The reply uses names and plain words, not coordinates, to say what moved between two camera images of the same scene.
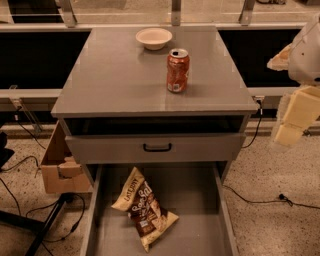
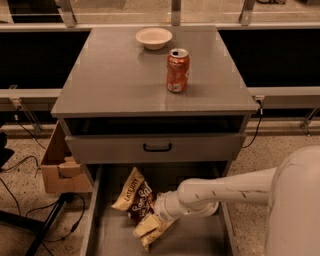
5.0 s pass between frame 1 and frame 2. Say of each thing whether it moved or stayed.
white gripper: moved
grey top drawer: stayed
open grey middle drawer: stayed
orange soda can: stayed
